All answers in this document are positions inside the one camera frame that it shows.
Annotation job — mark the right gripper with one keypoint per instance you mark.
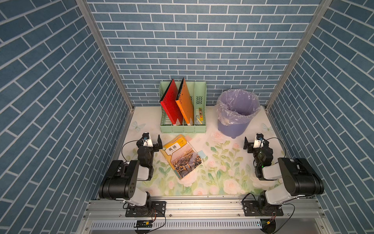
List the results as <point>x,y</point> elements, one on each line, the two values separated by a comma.
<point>251,146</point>

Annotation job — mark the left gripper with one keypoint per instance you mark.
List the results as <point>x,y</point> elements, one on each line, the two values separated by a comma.
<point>155,147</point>

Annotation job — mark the English textbook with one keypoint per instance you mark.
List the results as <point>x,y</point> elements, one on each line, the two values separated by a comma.
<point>181,156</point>

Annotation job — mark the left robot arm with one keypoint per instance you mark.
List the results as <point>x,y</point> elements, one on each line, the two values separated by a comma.
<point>119,182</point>

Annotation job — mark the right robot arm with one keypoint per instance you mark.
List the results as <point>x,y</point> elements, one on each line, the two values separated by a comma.
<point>298,176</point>

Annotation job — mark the blue sticky note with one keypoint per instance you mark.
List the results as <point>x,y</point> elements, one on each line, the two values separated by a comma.
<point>202,155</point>

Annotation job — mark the purple trash bin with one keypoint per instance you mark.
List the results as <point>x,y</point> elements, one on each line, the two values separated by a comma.
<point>233,127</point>

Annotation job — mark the clear bin liner bag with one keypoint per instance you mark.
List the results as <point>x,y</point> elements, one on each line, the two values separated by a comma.
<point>236,106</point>

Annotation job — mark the red folder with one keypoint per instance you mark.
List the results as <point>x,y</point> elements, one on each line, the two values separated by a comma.
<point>168,102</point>

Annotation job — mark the small items in organizer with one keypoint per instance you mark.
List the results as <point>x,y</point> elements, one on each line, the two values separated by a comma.
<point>199,117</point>

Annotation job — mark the orange folder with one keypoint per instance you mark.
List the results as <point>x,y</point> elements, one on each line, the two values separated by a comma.
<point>184,102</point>

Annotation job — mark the green file organizer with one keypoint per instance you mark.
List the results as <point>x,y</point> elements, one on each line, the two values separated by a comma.
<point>197,91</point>

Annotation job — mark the left controller board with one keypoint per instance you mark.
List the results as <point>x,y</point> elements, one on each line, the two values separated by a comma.
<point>146,224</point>

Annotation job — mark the controller board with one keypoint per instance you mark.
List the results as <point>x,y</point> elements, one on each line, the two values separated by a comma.
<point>146,224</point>
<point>268,226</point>

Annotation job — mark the right controller board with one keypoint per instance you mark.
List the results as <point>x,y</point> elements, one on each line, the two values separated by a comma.
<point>268,226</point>

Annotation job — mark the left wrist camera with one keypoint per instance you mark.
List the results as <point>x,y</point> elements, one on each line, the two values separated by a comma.
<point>146,140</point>

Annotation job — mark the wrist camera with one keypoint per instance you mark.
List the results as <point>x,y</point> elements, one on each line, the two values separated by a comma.
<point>259,140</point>
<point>146,140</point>

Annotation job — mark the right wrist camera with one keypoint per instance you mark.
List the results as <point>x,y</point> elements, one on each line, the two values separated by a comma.
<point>259,140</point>

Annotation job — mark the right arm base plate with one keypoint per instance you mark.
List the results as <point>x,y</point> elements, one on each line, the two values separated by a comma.
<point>254,208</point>

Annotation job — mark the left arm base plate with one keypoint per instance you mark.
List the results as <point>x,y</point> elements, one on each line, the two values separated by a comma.
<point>151,209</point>

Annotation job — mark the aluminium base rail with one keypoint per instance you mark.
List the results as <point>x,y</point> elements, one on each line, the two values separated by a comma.
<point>204,215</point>

